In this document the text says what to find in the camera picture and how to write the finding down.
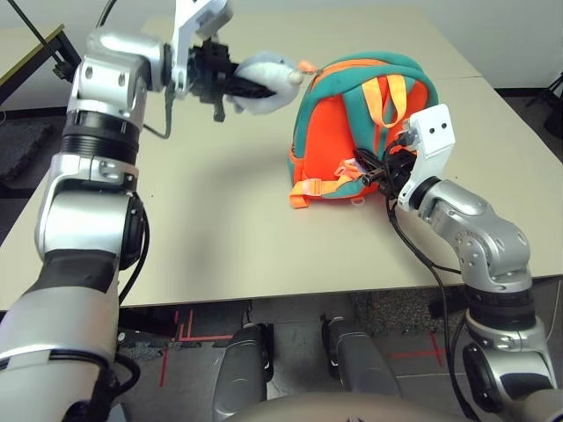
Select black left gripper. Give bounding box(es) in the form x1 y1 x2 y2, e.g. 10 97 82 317
186 37 275 123

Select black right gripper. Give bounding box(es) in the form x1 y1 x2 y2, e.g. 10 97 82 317
354 149 417 199

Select grey white plush shark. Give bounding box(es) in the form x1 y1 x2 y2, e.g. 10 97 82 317
226 51 305 116

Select orange and teal backpack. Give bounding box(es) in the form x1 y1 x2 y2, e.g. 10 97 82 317
288 51 441 210

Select dark speckled floor mat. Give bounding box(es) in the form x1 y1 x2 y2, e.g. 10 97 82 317
351 287 472 335

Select grey right robot leg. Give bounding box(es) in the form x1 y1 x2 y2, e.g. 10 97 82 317
323 316 404 397

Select grey robot leg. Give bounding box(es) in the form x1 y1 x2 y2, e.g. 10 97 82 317
213 323 276 422
323 316 404 397

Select black framed side table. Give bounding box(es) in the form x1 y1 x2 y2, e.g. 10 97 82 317
0 0 87 105

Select black foam mat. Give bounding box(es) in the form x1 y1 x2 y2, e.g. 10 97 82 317
0 122 54 186

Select grey left robot leg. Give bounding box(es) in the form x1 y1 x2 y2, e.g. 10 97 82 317
213 323 276 422

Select beige robot torso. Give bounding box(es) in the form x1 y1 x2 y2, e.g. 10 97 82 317
232 390 476 422

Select grey speckled foam piece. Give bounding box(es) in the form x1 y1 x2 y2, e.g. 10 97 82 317
118 340 177 360

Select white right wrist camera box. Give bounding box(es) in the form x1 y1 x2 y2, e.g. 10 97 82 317
395 104 455 207

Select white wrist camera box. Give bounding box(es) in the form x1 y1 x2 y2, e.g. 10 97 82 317
169 0 234 98
395 104 455 207

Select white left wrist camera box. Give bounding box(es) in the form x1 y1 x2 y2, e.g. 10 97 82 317
169 0 234 98

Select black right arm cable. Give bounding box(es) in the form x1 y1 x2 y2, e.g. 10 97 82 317
384 131 480 422

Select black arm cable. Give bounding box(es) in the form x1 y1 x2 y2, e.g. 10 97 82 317
99 0 173 304
384 131 480 422

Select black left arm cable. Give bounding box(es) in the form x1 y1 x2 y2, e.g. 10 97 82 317
99 0 173 304

